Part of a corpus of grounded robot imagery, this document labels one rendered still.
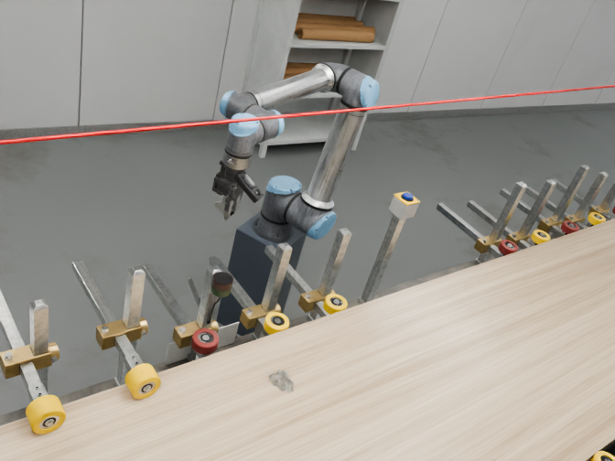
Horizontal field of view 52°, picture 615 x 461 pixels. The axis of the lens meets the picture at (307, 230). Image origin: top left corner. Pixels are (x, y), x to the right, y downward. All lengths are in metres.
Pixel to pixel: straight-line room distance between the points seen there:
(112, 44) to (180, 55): 0.48
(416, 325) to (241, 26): 3.00
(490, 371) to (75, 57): 3.22
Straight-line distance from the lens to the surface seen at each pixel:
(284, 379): 1.88
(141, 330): 1.88
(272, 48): 4.54
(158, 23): 4.46
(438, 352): 2.19
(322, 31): 4.57
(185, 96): 4.76
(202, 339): 1.95
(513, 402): 2.18
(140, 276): 1.73
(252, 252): 2.93
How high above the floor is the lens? 2.31
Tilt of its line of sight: 34 degrees down
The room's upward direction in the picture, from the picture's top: 17 degrees clockwise
